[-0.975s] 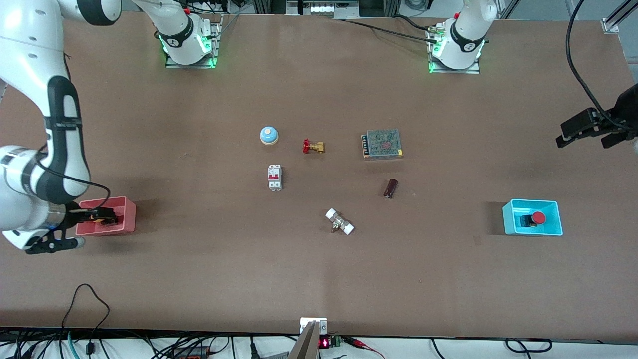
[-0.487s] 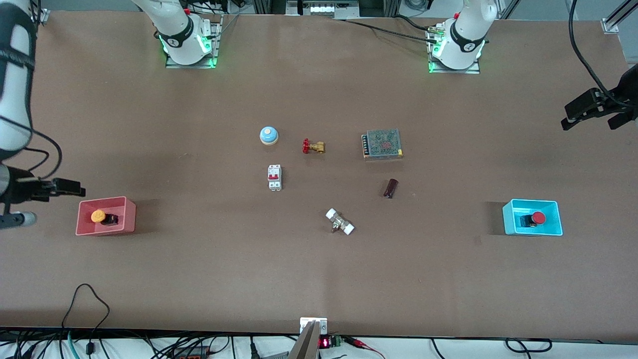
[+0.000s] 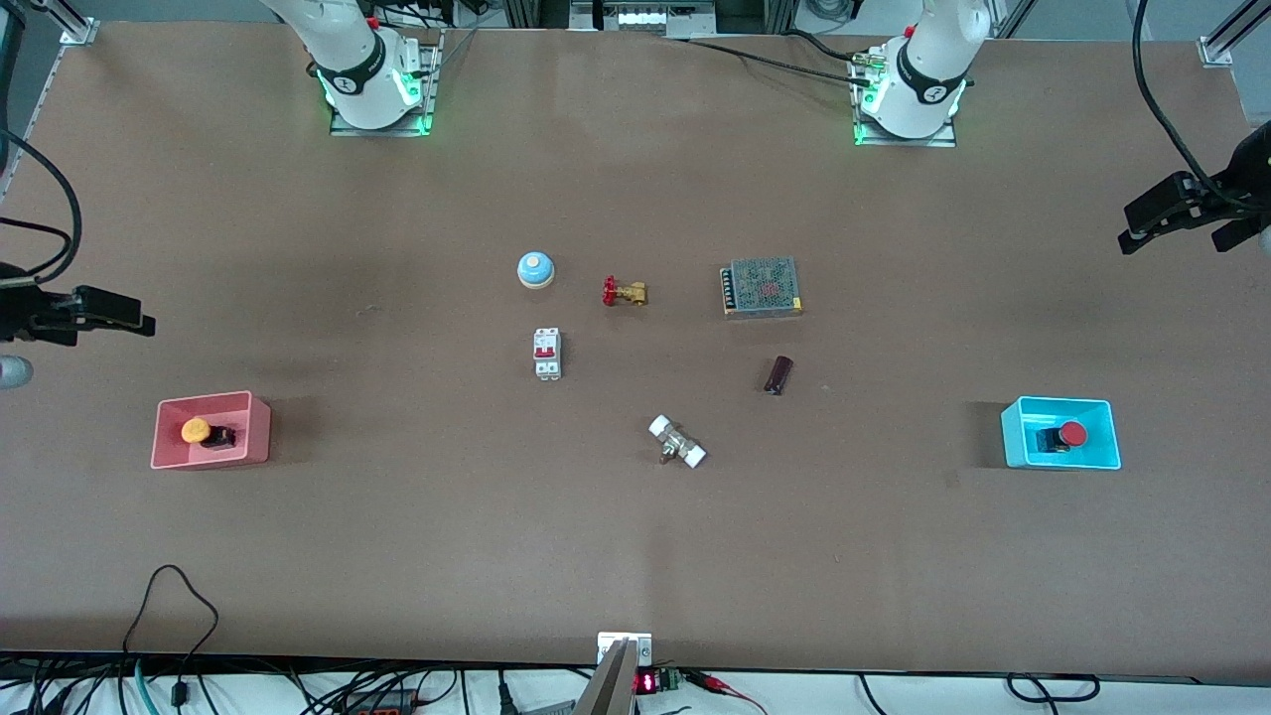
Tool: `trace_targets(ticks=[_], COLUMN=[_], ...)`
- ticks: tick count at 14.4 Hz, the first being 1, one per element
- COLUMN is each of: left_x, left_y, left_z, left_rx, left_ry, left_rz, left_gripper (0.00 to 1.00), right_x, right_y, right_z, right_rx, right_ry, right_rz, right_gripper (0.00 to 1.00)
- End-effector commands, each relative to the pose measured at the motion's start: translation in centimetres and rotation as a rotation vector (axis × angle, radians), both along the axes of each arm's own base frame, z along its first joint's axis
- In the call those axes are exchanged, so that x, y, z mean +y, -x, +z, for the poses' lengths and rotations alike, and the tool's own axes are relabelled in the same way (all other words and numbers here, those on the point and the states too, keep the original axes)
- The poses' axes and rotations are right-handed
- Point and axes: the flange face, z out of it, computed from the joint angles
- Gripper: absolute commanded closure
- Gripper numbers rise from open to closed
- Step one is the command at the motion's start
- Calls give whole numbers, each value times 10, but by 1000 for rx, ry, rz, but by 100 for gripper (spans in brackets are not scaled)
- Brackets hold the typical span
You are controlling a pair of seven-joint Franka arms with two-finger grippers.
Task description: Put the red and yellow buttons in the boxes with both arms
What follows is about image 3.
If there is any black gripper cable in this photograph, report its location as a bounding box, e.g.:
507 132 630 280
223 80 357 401
1132 0 1271 212
0 129 83 289

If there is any metal mesh power supply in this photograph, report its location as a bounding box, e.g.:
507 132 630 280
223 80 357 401
720 257 804 320

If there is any lit control unit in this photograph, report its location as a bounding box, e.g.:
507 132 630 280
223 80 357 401
569 0 718 39

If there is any black cable to arm base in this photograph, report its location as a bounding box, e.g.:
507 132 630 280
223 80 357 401
663 30 879 88

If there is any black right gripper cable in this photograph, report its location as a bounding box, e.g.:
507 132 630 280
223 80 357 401
0 129 83 289

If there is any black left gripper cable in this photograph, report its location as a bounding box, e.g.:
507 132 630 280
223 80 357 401
1132 0 1271 212

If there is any cyan plastic box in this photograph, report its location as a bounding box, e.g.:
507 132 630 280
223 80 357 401
1000 395 1122 471

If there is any grey camera support bar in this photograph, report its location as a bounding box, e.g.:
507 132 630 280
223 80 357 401
572 640 637 715

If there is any red push button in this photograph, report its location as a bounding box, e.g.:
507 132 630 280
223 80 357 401
1035 420 1090 455

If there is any black coiled cable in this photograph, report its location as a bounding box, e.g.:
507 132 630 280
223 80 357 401
1005 672 1102 705

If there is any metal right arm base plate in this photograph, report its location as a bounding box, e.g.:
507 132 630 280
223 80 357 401
329 30 444 138

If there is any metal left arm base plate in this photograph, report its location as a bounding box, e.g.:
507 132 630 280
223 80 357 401
851 50 958 149

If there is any white and metal pipe valve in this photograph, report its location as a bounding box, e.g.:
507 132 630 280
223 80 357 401
647 414 708 471

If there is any red clip lead wire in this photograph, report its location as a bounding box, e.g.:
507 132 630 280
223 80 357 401
683 669 771 715

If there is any white metal table bracket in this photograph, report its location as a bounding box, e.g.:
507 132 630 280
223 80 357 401
597 632 654 667

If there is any pink plastic box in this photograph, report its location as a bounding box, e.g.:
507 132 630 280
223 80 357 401
150 390 272 471

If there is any aluminium frame profile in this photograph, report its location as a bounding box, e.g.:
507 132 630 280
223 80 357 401
28 0 101 47
1197 0 1271 70

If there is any black power strip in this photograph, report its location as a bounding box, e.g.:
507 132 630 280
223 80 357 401
346 688 422 715

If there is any yellow push button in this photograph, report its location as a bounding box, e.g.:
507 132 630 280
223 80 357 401
180 416 238 452

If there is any black looped thin cable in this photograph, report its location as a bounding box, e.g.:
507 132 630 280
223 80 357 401
121 565 220 708

